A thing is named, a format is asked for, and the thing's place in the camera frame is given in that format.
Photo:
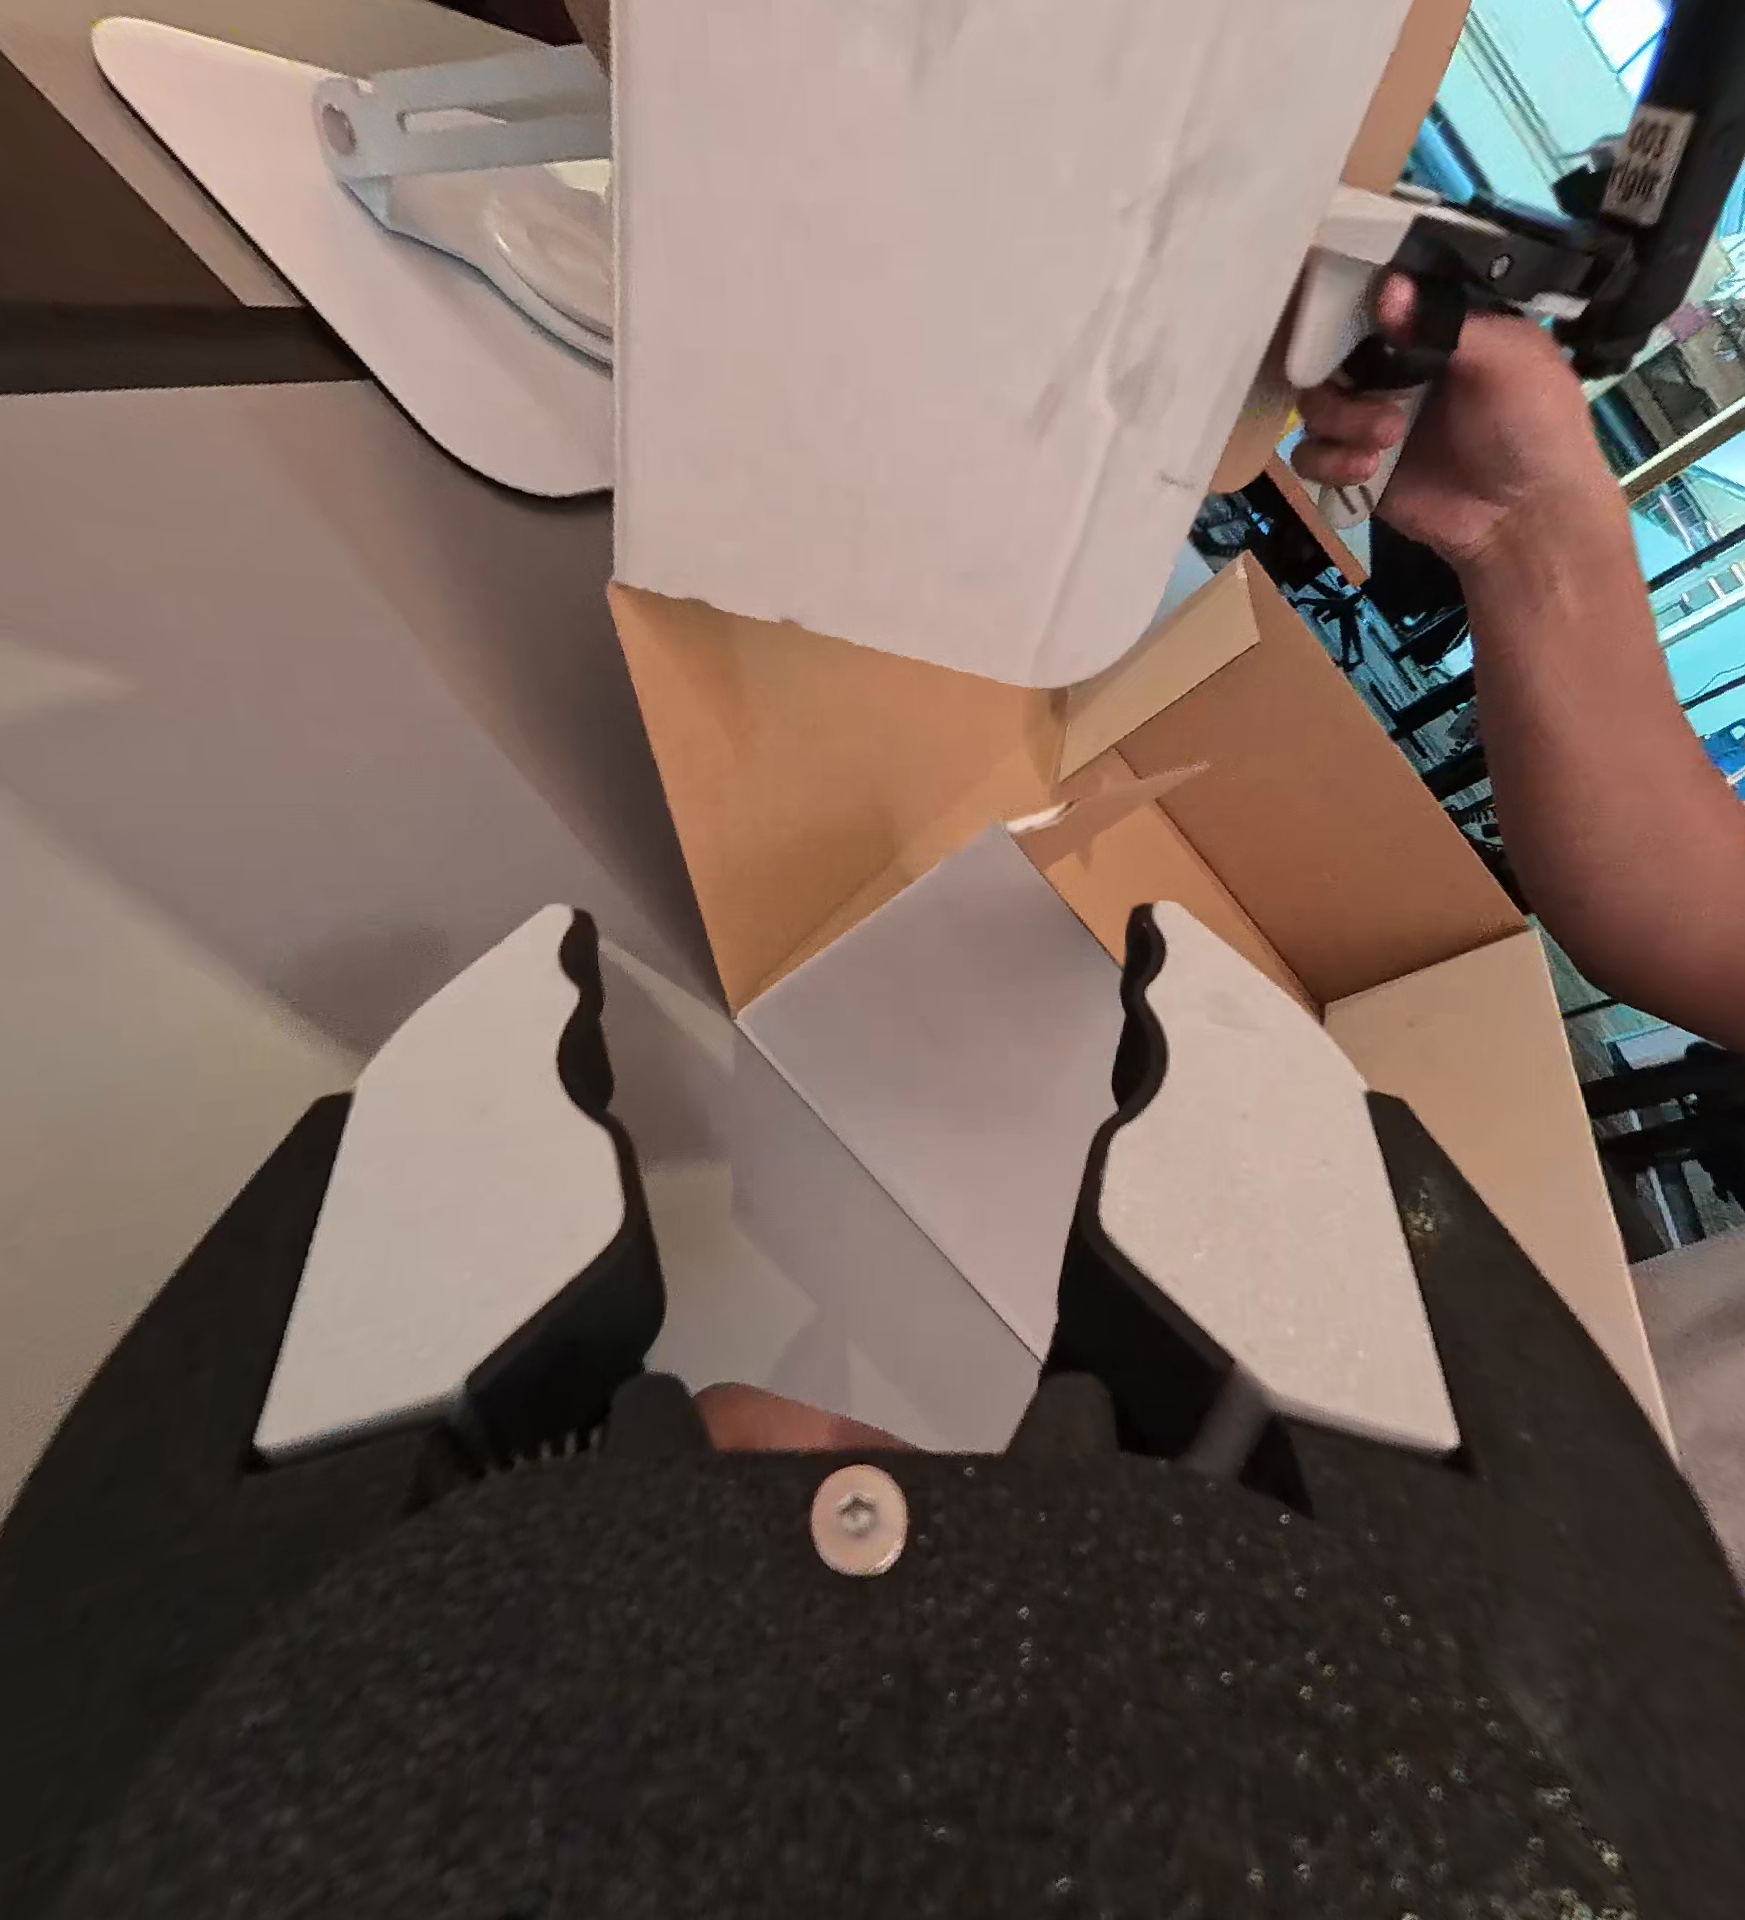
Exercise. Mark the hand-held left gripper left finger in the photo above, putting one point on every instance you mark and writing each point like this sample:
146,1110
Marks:
468,1201

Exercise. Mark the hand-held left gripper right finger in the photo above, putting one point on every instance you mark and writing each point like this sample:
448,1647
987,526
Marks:
1248,1201

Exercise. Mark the white cardboard box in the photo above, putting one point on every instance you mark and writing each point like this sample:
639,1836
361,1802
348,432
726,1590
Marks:
887,300

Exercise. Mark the person's right forearm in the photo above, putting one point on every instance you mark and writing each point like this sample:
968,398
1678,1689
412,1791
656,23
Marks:
1637,781

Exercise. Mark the person's right hand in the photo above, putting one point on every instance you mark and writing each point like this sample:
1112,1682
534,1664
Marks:
1502,435

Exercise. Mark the black metal frame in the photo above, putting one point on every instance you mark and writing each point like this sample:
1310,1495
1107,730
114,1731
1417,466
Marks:
1697,1084

